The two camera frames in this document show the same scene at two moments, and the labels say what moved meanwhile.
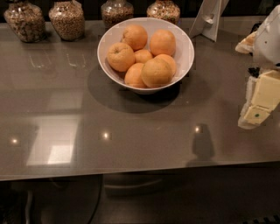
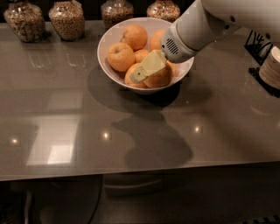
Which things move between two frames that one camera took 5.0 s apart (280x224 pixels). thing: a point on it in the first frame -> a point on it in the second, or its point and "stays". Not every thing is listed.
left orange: [121, 56] stays
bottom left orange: [133, 76] stays
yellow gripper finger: [263, 95] -> [155, 61]
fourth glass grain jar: [164, 10] stays
